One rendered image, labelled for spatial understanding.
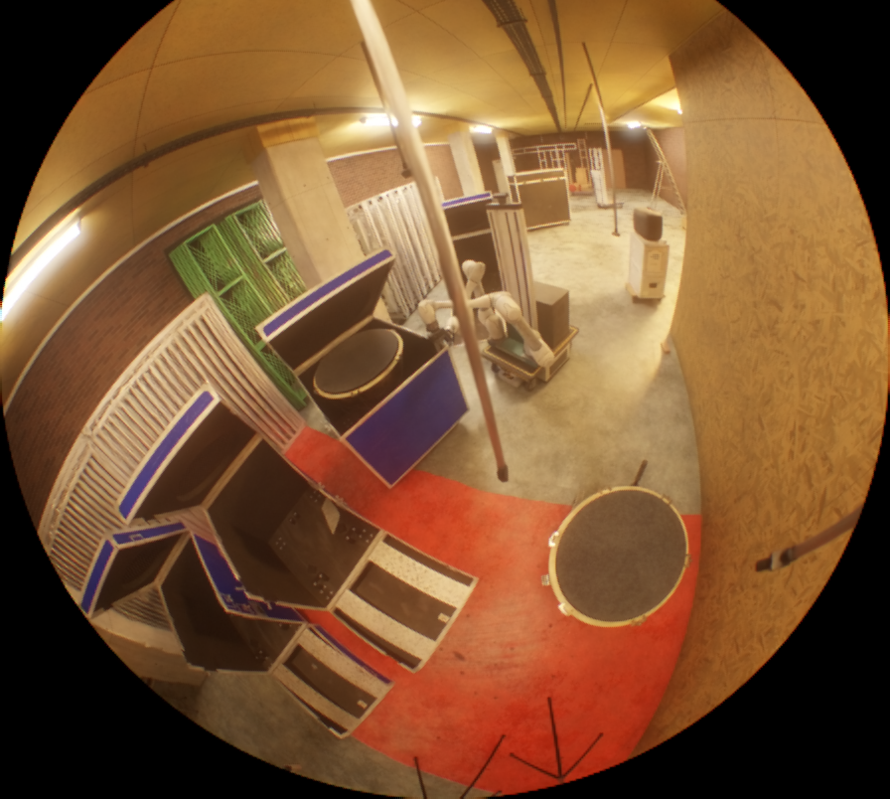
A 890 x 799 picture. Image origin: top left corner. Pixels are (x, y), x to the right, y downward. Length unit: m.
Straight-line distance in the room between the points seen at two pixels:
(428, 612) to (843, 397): 2.61
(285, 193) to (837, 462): 3.85
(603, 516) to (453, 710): 1.76
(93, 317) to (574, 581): 4.98
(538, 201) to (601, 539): 7.31
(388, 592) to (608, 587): 1.58
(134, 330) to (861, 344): 5.66
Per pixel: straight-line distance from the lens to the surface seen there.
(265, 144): 2.80
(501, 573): 2.16
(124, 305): 4.31
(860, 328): 1.50
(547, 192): 7.77
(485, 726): 2.46
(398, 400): 1.90
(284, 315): 1.69
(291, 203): 2.71
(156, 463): 1.48
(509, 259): 2.44
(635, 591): 1.43
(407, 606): 2.30
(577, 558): 1.37
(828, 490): 1.57
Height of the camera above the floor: 2.15
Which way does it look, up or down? 37 degrees down
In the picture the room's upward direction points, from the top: 19 degrees counter-clockwise
